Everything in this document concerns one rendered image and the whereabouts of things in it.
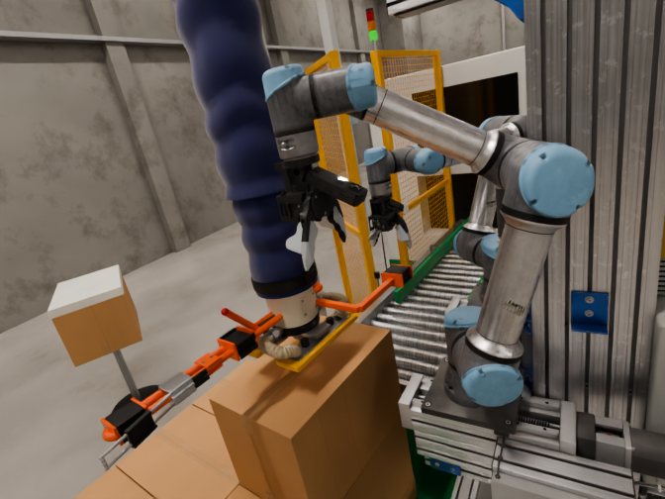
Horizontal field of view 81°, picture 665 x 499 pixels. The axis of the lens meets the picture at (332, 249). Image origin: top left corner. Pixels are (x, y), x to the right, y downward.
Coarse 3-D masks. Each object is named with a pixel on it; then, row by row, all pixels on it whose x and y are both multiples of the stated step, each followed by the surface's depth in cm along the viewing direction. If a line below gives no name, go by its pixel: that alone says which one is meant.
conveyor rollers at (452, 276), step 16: (448, 256) 311; (432, 272) 293; (448, 272) 286; (464, 272) 279; (480, 272) 273; (416, 288) 275; (432, 288) 267; (448, 288) 260; (464, 288) 255; (400, 304) 254; (416, 304) 248; (432, 304) 250; (448, 304) 243; (384, 320) 242; (400, 320) 236; (416, 320) 231; (432, 320) 232; (400, 336) 218; (416, 336) 221; (432, 336) 214; (400, 352) 208; (416, 352) 203; (432, 352) 199; (400, 368) 193; (416, 368) 194; (432, 368) 188
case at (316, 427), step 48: (384, 336) 151; (240, 384) 140; (288, 384) 134; (336, 384) 130; (384, 384) 153; (240, 432) 130; (288, 432) 114; (336, 432) 129; (384, 432) 155; (240, 480) 147; (288, 480) 122; (336, 480) 131
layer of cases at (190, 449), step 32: (224, 384) 209; (192, 416) 190; (160, 448) 174; (192, 448) 170; (224, 448) 166; (384, 448) 156; (96, 480) 163; (128, 480) 160; (160, 480) 157; (192, 480) 154; (224, 480) 151; (384, 480) 158
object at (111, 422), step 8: (136, 400) 98; (120, 408) 96; (128, 408) 96; (136, 408) 95; (144, 408) 95; (112, 416) 94; (120, 416) 93; (128, 416) 93; (136, 416) 93; (104, 424) 93; (112, 424) 91; (120, 424) 91; (128, 424) 92; (112, 432) 91; (120, 432) 90
